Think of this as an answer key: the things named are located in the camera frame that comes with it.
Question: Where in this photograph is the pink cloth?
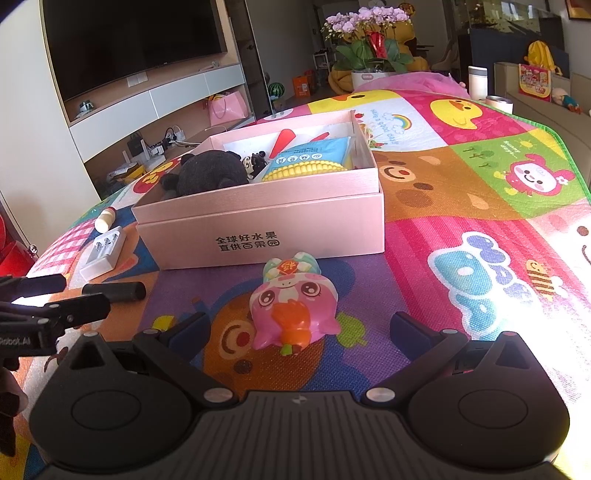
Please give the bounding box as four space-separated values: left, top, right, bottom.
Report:
353 71 472 100

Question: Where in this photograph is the black plush toy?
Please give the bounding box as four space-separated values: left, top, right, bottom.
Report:
159 150 251 198

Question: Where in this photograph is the small white bottle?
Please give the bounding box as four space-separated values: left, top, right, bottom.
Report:
94 207 118 233

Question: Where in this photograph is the white thermos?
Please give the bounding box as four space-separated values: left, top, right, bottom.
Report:
468 65 489 101

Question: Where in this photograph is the yellow toy corn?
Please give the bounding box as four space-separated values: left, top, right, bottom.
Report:
261 160 348 184

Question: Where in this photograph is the colourful cartoon play mat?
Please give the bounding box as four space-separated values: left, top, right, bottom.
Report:
0 88 591 480

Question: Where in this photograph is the pink pig toy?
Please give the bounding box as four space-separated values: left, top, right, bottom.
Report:
249 251 343 357

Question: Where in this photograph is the colourful cartoon bag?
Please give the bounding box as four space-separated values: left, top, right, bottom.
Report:
518 63 554 103

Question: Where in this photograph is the black cylinder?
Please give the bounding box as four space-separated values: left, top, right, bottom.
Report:
82 281 147 304

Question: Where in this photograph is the pink gift bag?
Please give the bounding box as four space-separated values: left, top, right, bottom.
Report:
207 90 247 127

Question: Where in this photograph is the potted purple orchid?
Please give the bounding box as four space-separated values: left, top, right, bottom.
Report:
321 4 416 88

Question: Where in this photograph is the yellow box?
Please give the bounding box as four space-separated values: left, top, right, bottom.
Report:
107 162 141 183

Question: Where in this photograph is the white battery charger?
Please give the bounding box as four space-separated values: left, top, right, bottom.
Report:
79 226 127 281

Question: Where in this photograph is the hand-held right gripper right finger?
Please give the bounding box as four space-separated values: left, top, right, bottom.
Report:
362 312 536 408

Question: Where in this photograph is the black television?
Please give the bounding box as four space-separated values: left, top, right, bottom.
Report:
39 0 230 103

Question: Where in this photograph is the white wall cabinet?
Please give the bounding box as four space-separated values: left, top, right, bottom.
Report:
39 0 273 195

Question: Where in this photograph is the blue tissue packet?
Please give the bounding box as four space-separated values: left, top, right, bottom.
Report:
270 137 354 169

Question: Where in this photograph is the black and red figurine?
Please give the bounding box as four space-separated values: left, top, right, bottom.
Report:
240 151 270 182

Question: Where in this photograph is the large yellow plush bear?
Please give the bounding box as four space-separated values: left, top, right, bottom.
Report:
329 2 432 95

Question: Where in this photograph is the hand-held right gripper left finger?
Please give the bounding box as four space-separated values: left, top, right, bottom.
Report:
69 312 238 409

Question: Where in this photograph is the pink cardboard box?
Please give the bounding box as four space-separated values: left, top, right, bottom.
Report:
131 109 386 271

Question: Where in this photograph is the red container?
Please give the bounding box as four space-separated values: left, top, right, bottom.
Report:
0 208 38 278

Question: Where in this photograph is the yellow plush backpack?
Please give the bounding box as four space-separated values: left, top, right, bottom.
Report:
526 40 564 77

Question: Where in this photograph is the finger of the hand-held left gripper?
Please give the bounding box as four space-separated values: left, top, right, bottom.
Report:
0 292 112 330
0 274 67 302

